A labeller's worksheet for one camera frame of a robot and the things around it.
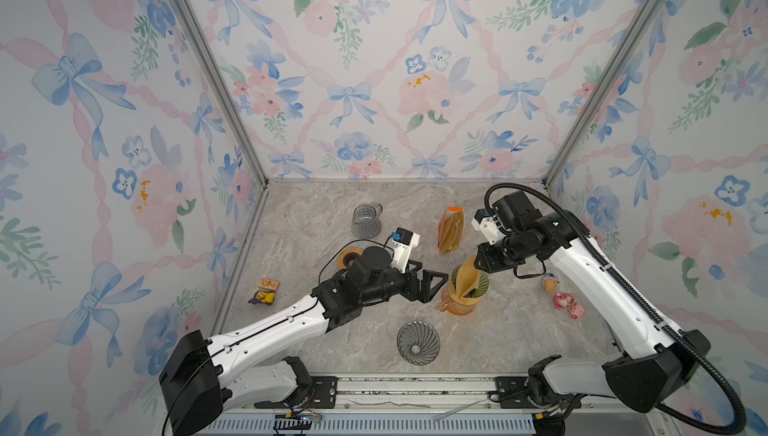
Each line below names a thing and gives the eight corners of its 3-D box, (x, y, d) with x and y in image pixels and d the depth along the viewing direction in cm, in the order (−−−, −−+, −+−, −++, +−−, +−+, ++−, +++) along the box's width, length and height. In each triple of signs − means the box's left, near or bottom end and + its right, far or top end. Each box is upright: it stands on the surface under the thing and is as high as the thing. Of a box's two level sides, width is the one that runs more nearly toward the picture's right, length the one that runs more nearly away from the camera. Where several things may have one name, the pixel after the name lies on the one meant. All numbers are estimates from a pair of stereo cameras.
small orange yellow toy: (252, 304, 90) (249, 300, 88) (259, 282, 95) (255, 278, 93) (274, 304, 90) (271, 300, 88) (280, 282, 95) (277, 278, 93)
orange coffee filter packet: (437, 252, 102) (441, 237, 95) (438, 221, 110) (442, 205, 103) (460, 255, 101) (465, 239, 94) (459, 224, 110) (464, 207, 102)
